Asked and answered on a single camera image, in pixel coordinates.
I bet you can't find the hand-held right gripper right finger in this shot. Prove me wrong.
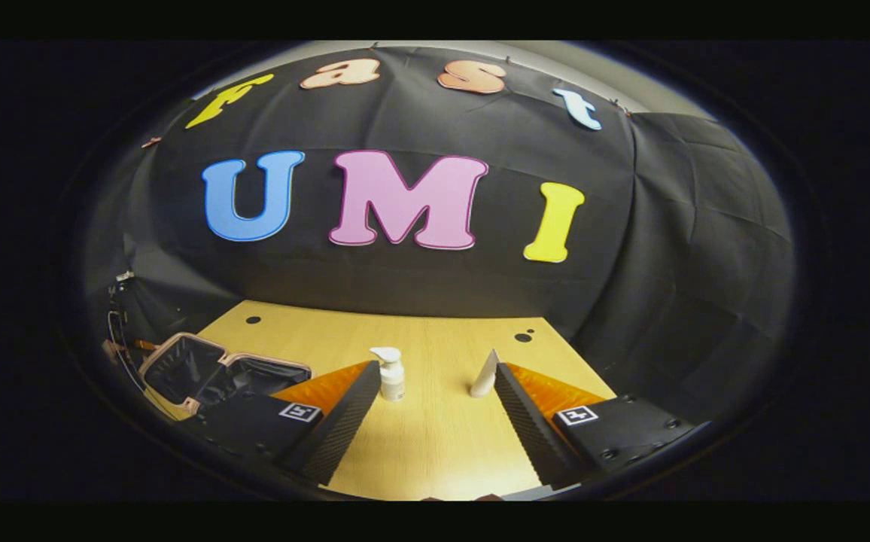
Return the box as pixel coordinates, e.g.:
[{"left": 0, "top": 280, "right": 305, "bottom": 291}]
[{"left": 494, "top": 363, "right": 710, "bottom": 486}]

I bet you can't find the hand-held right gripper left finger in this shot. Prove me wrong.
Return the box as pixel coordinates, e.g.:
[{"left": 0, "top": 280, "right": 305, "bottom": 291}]
[{"left": 179, "top": 360, "right": 383, "bottom": 486}]

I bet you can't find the pink suitcase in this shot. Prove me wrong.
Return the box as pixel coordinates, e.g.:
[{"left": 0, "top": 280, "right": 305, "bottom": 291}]
[{"left": 138, "top": 332, "right": 314, "bottom": 422}]

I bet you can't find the white pump bottle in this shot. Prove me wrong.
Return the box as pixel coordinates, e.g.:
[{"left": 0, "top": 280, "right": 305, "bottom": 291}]
[{"left": 370, "top": 346, "right": 406, "bottom": 402}]

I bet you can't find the white squeeze tube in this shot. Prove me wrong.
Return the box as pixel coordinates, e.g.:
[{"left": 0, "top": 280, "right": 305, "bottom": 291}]
[{"left": 469, "top": 349, "right": 500, "bottom": 398}]

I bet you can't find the thin white cable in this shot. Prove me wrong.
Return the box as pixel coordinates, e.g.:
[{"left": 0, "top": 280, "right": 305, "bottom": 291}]
[{"left": 106, "top": 310, "right": 148, "bottom": 396}]

